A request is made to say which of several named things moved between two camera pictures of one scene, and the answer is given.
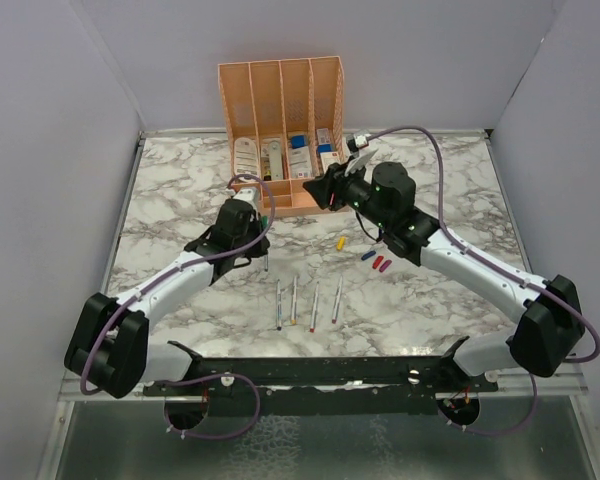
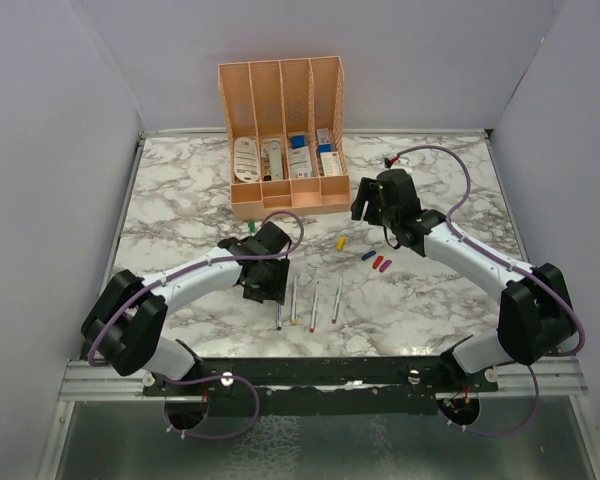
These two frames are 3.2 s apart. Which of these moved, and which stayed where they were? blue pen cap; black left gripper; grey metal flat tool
Moved: black left gripper
Stayed: grey metal flat tool; blue pen cap
